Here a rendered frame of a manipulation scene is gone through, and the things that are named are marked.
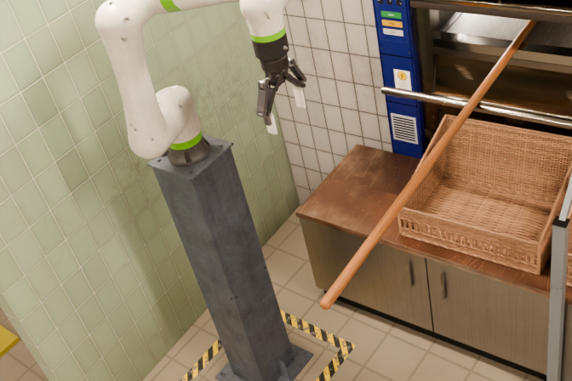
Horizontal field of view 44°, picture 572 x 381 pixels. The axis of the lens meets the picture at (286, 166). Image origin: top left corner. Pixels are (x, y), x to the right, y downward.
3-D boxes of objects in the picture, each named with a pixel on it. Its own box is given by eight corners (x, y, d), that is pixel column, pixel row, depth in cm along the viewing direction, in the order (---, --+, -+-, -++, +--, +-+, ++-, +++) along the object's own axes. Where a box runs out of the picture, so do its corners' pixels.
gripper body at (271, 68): (271, 43, 192) (277, 73, 197) (252, 59, 187) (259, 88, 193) (293, 48, 188) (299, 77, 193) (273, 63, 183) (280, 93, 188)
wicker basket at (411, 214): (448, 164, 309) (443, 111, 293) (582, 194, 279) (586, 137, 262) (397, 235, 281) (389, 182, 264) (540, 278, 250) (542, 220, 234)
